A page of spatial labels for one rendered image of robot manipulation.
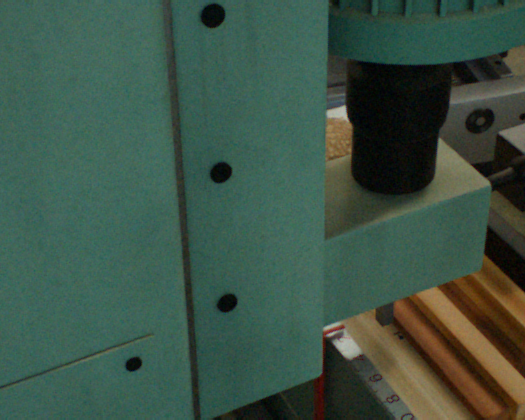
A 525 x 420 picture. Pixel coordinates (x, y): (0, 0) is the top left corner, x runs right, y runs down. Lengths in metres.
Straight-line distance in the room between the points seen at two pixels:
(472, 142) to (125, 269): 0.91
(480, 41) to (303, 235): 0.13
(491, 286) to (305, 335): 0.18
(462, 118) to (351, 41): 0.79
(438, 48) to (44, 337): 0.23
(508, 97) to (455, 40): 0.80
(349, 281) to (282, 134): 0.16
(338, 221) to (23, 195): 0.26
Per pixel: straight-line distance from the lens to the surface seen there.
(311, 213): 0.63
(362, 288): 0.74
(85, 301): 0.54
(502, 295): 0.82
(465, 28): 0.60
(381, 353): 0.80
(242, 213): 0.61
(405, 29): 0.59
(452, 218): 0.75
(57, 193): 0.51
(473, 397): 0.79
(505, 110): 1.41
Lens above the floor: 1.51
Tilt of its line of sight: 38 degrees down
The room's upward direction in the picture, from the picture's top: 1 degrees counter-clockwise
